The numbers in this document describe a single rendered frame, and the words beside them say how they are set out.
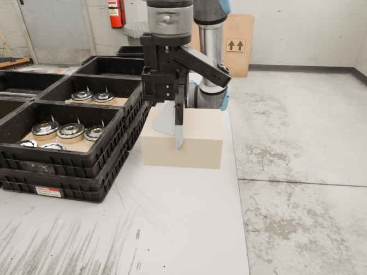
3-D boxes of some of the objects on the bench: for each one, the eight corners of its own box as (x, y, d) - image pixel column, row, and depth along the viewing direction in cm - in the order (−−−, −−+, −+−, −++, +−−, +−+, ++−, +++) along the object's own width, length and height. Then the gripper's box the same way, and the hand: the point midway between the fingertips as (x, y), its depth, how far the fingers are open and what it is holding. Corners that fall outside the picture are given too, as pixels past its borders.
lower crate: (131, 154, 113) (128, 131, 106) (102, 207, 88) (96, 182, 82) (48, 145, 118) (40, 123, 111) (0, 192, 94) (-14, 168, 87)
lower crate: (149, 119, 137) (148, 99, 130) (131, 154, 113) (128, 131, 106) (80, 113, 142) (75, 94, 135) (48, 144, 118) (40, 123, 111)
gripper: (152, 21, 52) (158, 108, 63) (126, 48, 36) (141, 157, 48) (194, 22, 51) (192, 109, 63) (187, 49, 35) (187, 159, 47)
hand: (183, 130), depth 55 cm, fingers closed on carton, 14 cm apart
